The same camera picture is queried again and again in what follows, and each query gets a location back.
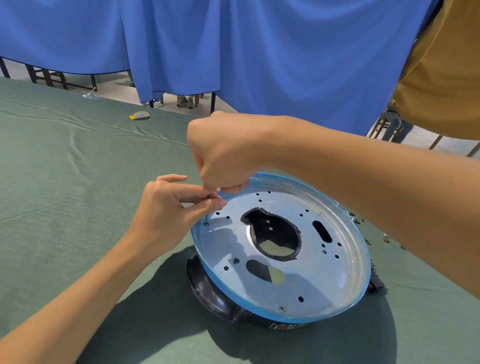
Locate person's right hand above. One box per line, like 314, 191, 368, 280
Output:
187, 110, 275, 196

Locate person's left hand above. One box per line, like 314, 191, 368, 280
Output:
127, 173, 227, 258

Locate thin metal screwdriver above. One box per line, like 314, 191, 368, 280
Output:
204, 190, 215, 226

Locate person's left forearm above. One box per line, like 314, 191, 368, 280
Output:
0, 229, 151, 364

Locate person's right forearm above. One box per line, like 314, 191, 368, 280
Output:
268, 115, 480, 299

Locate black round appliance body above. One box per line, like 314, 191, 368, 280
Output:
185, 256, 313, 331

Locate green table cloth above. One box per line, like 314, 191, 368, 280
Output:
0, 77, 480, 364

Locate blue fabric curtain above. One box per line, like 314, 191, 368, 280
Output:
0, 0, 440, 136

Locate scattered small metal screws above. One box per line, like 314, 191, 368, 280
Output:
346, 211, 409, 251

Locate light wooden chair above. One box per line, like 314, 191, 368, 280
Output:
369, 114, 391, 139

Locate dark wooden chair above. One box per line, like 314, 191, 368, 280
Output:
25, 64, 69, 91

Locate mustard yellow cloth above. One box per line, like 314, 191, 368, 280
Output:
389, 0, 480, 141

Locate round silver metal base plate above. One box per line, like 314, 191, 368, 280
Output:
190, 172, 372, 325

